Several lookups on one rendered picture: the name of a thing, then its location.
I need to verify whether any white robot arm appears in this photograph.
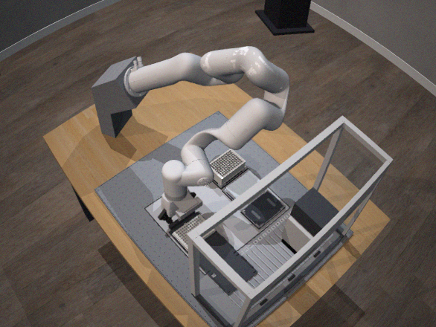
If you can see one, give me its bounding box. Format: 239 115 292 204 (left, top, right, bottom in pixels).
124 46 290 220

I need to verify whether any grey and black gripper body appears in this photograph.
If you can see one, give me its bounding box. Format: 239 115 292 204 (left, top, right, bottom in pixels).
161 193 179 217

